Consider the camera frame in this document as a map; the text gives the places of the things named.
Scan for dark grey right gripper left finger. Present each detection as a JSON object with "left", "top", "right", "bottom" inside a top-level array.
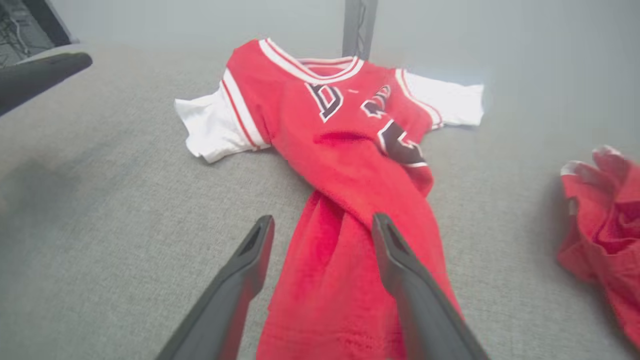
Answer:
[{"left": 155, "top": 215, "right": 275, "bottom": 360}]

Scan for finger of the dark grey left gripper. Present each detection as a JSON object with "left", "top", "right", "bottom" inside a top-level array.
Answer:
[{"left": 0, "top": 52, "right": 94, "bottom": 117}]

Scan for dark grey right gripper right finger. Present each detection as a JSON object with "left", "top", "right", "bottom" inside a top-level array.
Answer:
[{"left": 372, "top": 212, "right": 489, "bottom": 360}]

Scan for red basketball jersey white sleeves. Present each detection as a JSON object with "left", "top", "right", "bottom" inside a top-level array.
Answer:
[{"left": 173, "top": 37, "right": 485, "bottom": 360}]

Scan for red shorts white striped trim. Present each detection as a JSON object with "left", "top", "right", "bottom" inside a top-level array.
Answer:
[{"left": 557, "top": 144, "right": 640, "bottom": 352}]

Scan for grey metal partition post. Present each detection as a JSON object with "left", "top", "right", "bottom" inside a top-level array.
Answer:
[{"left": 342, "top": 0, "right": 379, "bottom": 61}]

